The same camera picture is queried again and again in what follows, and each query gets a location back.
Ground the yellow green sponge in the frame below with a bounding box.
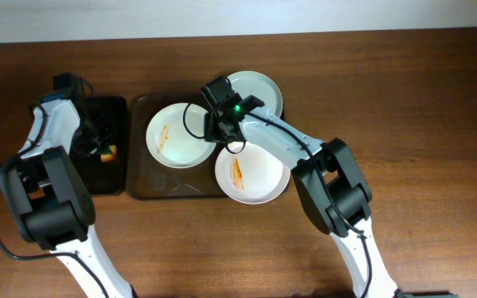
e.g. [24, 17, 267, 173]
[99, 145, 118, 163]

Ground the grey-green plate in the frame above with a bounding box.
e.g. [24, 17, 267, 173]
[227, 70, 283, 118]

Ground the white plate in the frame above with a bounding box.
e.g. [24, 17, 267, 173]
[146, 103, 216, 169]
[214, 142, 291, 204]

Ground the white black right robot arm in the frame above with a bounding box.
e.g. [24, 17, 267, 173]
[204, 104, 401, 298]

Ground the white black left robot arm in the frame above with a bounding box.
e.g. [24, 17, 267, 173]
[0, 99, 136, 298]

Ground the black sponge tray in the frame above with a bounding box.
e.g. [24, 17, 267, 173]
[70, 96, 128, 195]

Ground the brown serving tray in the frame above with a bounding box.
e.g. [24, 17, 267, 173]
[126, 94, 224, 199]

